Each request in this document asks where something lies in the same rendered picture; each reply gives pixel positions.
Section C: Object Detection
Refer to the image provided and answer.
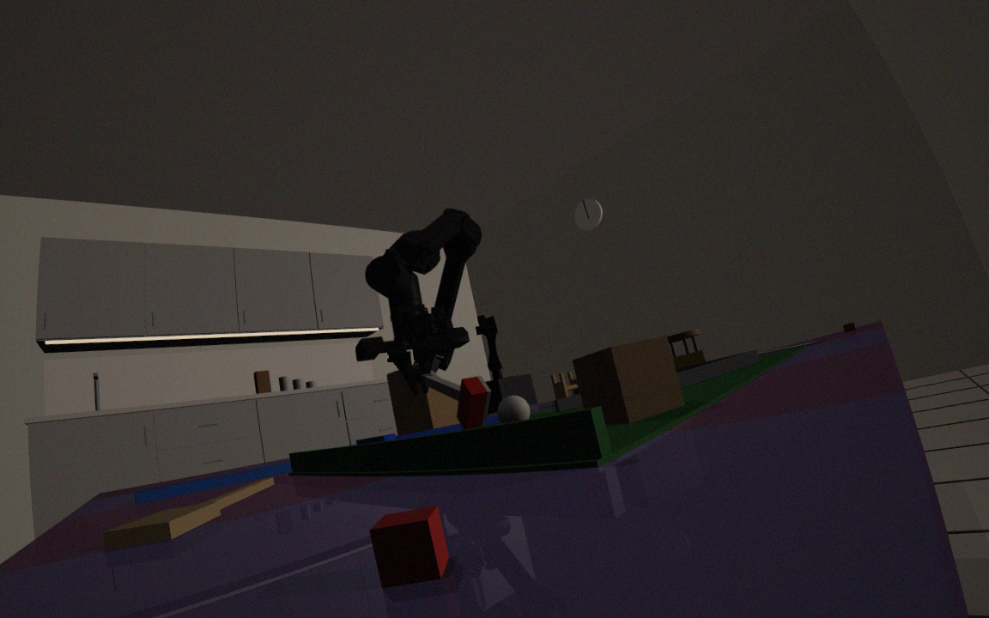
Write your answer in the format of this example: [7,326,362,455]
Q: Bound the white ball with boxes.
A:
[497,396,530,424]

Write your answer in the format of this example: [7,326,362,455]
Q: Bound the green flat mat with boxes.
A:
[288,345,807,476]

